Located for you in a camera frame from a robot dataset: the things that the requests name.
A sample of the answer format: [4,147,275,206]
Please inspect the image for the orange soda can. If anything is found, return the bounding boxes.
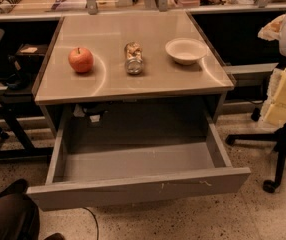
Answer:
[124,42,143,75]

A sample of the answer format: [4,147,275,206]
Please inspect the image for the open grey top drawer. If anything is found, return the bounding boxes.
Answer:
[28,115,250,210]

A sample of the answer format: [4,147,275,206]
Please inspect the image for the black office chair right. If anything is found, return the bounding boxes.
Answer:
[225,62,286,195]

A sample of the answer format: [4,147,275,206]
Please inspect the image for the white bowl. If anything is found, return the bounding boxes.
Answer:
[165,38,207,65]

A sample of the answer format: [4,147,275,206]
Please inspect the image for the grey metal cabinet desk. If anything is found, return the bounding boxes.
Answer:
[35,11,234,132]

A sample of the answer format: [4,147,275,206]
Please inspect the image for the red apple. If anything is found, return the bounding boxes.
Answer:
[68,47,94,73]

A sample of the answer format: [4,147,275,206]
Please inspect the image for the black box with label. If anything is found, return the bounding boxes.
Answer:
[15,44,48,73]

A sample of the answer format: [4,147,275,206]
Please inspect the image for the person's dark trouser leg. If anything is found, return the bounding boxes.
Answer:
[0,179,40,240]

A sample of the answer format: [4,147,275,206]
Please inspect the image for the black cable on floor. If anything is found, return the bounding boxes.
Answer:
[81,206,101,240]

